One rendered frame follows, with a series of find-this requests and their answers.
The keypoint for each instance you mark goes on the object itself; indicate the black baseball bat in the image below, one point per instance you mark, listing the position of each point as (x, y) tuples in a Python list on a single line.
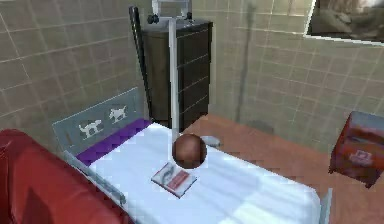
[(139, 53)]

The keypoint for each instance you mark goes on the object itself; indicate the framed painting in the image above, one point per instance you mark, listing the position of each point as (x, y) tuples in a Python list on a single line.
[(350, 18)]

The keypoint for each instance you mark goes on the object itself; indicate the brown ball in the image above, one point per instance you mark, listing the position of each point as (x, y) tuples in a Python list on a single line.
[(189, 150)]

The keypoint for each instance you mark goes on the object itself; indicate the dark brown chest of drawers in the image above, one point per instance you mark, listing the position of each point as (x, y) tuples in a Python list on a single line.
[(193, 70)]

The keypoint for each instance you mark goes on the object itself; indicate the white and red book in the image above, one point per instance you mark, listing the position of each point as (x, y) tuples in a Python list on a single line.
[(174, 179)]

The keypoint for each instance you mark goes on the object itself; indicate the white bed with grey headboard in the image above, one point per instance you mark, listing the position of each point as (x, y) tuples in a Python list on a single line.
[(233, 193)]

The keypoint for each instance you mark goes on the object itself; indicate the small black round object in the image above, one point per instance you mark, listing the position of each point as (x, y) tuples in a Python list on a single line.
[(189, 15)]

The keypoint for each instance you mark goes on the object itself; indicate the red sofa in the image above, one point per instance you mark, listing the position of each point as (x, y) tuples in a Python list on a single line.
[(43, 186)]

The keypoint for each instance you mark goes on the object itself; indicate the red box with grey top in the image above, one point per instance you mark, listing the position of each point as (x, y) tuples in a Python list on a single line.
[(361, 146)]

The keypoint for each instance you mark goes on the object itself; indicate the white lamp post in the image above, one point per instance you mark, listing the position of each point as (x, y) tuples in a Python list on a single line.
[(173, 80)]

